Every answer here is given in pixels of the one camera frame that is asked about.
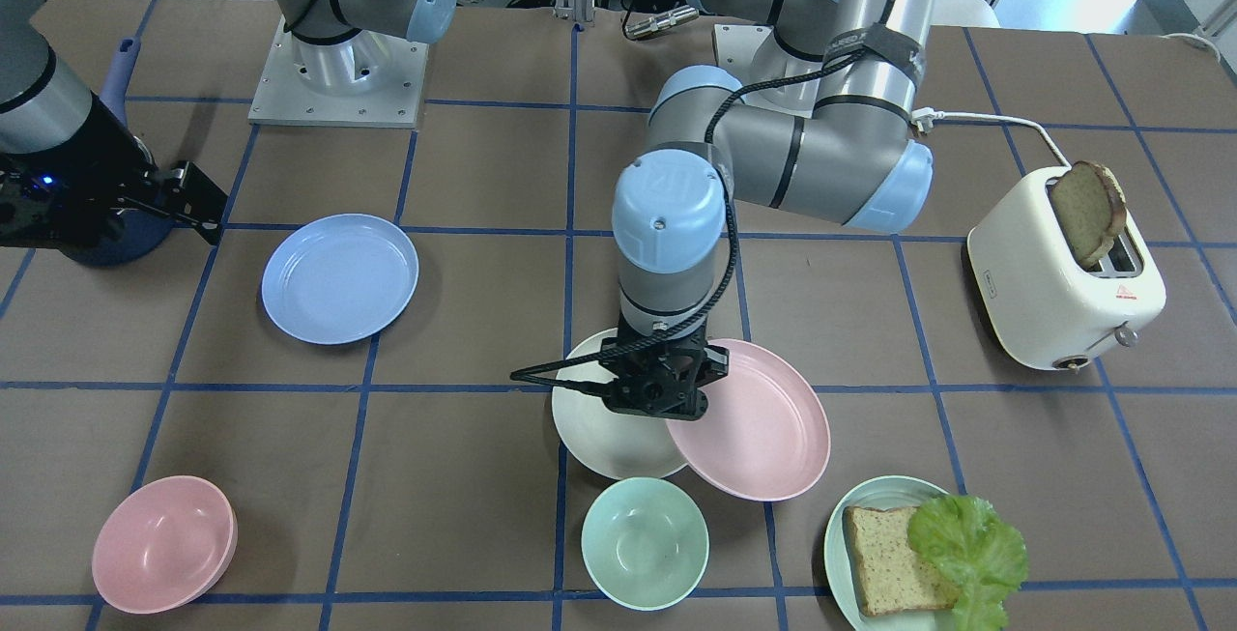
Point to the bread slice on plate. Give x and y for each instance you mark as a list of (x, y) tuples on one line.
[(891, 577)]

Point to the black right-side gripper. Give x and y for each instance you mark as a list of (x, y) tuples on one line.
[(108, 194)]

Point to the green plate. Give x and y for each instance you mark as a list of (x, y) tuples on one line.
[(883, 492)]

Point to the right-side robot arm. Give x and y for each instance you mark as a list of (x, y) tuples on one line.
[(49, 112)]

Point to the left-side robot arm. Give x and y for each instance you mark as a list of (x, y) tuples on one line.
[(819, 127)]

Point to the green bowl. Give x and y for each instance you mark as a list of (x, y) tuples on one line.
[(645, 544)]

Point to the white plate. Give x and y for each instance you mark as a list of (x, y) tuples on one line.
[(613, 445)]

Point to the green lettuce leaf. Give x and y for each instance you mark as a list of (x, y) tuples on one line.
[(968, 543)]

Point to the silver metal connector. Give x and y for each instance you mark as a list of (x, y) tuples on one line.
[(650, 27)]

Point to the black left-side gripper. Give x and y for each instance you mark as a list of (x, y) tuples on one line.
[(716, 364)]

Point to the white toaster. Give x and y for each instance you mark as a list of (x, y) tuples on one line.
[(1046, 311)]

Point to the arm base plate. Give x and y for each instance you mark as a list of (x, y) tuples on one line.
[(370, 81), (750, 54)]

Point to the bread slice in toaster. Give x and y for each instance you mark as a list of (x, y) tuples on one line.
[(1091, 210)]

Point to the pink bowl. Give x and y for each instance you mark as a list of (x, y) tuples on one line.
[(164, 545)]

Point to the blue plate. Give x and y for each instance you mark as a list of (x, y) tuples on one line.
[(339, 279)]

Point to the pink plate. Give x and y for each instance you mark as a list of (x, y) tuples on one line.
[(764, 435)]

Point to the dark blue pot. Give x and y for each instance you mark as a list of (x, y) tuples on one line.
[(121, 80)]

